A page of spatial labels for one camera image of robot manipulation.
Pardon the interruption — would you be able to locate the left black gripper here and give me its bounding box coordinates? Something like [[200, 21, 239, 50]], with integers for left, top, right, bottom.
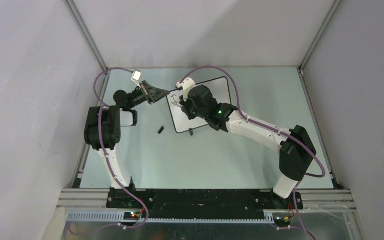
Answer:
[[128, 81, 170, 110]]

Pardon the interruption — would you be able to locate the black white marker pen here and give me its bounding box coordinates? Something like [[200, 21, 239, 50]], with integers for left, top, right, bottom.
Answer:
[[171, 101, 183, 109]]

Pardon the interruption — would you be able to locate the black framed whiteboard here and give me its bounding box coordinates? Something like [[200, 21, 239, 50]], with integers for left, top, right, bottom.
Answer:
[[166, 76, 232, 134]]

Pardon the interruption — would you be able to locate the black marker cap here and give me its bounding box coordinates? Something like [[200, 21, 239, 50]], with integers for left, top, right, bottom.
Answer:
[[157, 126, 165, 134]]

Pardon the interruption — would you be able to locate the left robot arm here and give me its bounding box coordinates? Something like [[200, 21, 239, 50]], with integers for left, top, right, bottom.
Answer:
[[84, 81, 170, 190]]

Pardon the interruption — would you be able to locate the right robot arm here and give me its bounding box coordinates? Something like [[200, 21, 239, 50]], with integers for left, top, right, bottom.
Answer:
[[176, 83, 317, 209]]

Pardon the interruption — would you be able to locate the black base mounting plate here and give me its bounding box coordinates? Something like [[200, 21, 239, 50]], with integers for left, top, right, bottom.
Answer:
[[106, 188, 304, 221]]

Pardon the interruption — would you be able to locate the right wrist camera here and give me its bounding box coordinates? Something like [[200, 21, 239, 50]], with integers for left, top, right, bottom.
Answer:
[[175, 77, 196, 102]]

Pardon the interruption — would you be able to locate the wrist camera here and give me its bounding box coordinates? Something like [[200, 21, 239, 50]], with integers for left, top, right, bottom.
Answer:
[[131, 69, 142, 83], [175, 77, 196, 102]]

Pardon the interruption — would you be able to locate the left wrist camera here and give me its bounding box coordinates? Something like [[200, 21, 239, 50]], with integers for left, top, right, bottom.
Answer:
[[131, 69, 142, 83]]

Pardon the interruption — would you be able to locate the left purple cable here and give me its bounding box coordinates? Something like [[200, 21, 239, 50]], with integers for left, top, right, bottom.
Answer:
[[93, 67, 150, 231]]

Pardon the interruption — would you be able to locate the aluminium frame rail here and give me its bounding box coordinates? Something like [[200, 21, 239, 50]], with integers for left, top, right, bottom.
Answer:
[[57, 188, 357, 225]]

